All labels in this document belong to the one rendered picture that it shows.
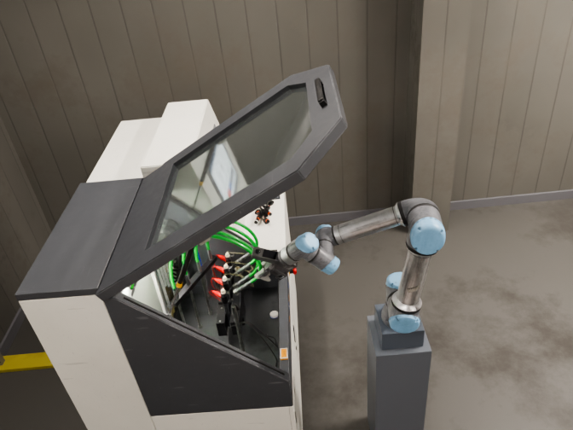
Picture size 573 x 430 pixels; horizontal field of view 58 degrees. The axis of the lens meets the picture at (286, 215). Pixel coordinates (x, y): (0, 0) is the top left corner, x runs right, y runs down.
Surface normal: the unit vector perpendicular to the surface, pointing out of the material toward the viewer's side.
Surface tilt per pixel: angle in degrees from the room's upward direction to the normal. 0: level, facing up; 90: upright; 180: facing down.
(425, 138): 90
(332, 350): 0
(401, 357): 90
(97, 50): 90
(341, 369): 0
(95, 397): 90
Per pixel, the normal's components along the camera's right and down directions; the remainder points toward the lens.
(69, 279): -0.09, -0.81
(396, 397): 0.04, 0.57
